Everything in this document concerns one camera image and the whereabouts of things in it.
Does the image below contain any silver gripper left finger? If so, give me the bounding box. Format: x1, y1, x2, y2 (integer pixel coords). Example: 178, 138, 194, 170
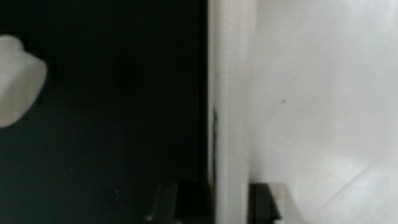
146, 182, 209, 224

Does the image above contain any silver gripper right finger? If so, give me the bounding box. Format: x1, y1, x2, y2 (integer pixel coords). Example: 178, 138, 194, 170
249, 183, 287, 224

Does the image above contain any white square table top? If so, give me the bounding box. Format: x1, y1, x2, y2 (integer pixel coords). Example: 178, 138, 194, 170
209, 0, 398, 224

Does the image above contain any white table leg front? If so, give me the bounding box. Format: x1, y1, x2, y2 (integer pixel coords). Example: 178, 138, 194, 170
0, 35, 49, 128

